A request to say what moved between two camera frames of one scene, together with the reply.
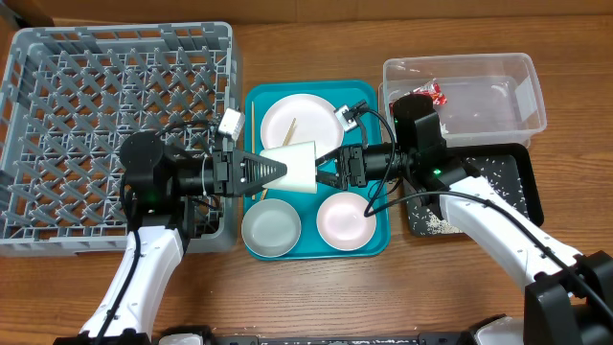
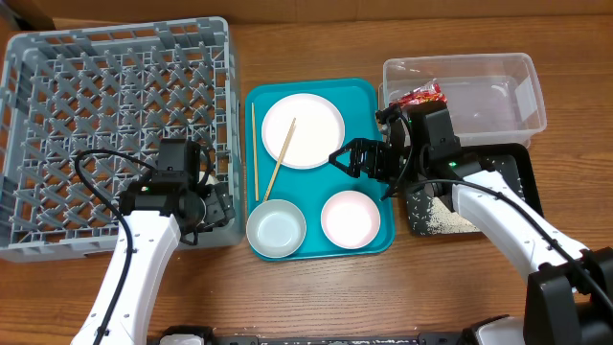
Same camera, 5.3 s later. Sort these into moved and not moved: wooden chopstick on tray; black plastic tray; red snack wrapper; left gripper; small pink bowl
Moved: red snack wrapper; left gripper
Not moved: black plastic tray; small pink bowl; wooden chopstick on tray
